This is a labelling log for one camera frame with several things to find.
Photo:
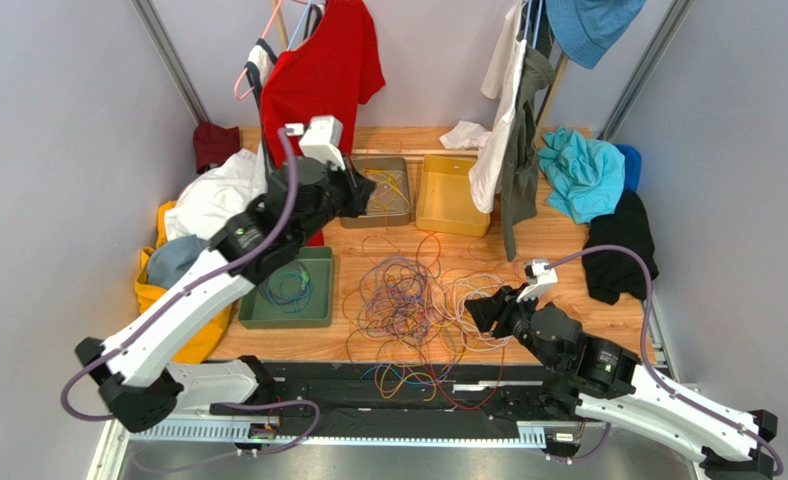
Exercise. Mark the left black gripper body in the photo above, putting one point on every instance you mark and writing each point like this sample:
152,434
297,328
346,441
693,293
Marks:
333,202

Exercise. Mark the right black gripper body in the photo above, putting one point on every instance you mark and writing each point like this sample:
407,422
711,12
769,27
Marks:
497,313

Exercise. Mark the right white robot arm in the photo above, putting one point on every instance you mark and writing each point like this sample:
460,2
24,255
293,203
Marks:
589,377

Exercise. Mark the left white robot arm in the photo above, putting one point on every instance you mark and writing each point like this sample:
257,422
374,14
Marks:
137,376

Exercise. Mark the grey metal tray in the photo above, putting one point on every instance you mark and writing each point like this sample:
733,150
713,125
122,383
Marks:
390,205

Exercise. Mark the black cloth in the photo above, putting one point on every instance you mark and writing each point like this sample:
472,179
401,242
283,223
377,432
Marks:
609,273

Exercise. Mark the yellow plastic tray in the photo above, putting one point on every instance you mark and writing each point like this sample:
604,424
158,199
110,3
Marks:
444,201

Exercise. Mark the green plastic tray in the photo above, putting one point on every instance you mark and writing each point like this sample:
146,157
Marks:
299,295

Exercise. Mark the white cloth pile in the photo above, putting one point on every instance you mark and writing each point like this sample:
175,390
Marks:
207,203

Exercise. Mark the red t-shirt on hanger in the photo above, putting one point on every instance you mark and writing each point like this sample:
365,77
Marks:
332,73

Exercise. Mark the dark red cloth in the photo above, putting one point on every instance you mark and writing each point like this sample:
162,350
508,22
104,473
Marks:
214,145

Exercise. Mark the white crumpled cloth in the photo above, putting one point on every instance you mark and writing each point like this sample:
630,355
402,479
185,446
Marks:
465,135

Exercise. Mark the olive hanging garment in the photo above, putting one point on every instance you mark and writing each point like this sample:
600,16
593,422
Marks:
520,172

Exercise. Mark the white grey trimmed tank top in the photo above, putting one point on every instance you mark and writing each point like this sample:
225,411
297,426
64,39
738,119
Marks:
259,66

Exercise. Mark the turquoise cloth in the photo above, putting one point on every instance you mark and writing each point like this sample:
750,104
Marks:
586,175

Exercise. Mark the grey blue cloth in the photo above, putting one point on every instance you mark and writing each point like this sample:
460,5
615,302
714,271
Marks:
169,263

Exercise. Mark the white hanging shirt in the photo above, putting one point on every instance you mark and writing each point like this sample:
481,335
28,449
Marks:
500,83

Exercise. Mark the yellow cloth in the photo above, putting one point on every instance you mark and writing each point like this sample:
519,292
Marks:
202,345

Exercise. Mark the pink clothes hanger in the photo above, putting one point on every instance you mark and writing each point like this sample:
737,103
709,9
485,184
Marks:
242,89

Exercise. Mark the dark blue cloth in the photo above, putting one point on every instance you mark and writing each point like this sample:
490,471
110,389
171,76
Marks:
633,166

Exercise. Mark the blue hanging hat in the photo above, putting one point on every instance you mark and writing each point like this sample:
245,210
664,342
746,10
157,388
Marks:
587,29

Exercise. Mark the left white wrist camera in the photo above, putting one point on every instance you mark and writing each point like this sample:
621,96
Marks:
320,139

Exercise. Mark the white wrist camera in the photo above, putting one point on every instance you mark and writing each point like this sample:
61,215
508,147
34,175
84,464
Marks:
320,139
540,278

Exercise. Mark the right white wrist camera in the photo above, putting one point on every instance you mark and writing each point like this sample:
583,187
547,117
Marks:
540,278

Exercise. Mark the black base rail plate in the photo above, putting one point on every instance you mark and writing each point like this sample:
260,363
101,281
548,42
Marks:
468,401

